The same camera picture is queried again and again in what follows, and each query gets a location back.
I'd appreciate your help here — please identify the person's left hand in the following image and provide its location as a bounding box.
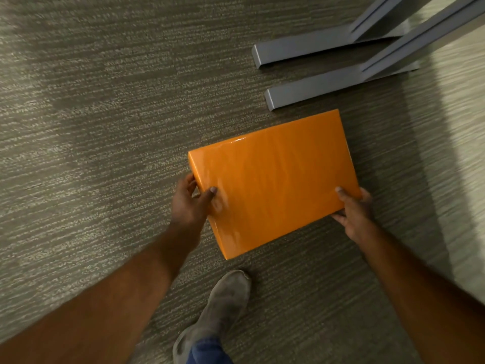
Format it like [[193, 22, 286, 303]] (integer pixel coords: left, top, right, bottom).
[[168, 173, 218, 251]]

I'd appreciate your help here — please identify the grey metal table leg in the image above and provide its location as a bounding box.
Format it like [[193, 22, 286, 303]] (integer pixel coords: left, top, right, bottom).
[[264, 0, 485, 112], [252, 0, 436, 69]]

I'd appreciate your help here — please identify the grey shoe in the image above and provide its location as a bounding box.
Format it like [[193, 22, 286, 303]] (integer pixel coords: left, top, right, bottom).
[[173, 270, 252, 364]]

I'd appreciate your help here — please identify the orange box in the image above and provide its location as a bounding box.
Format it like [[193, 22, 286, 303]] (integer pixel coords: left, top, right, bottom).
[[188, 109, 362, 260]]

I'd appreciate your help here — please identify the blue jeans leg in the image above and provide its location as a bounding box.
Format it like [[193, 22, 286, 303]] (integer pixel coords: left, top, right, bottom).
[[186, 338, 234, 364]]

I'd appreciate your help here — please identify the person's left forearm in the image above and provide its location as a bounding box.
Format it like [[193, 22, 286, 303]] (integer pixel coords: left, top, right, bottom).
[[0, 223, 199, 364]]

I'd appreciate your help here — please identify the person's right forearm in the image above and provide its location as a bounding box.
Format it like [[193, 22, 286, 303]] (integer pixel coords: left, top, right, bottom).
[[356, 223, 485, 364]]

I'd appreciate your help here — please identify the person's right hand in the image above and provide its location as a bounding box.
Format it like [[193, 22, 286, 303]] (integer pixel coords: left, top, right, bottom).
[[330, 186, 376, 247]]

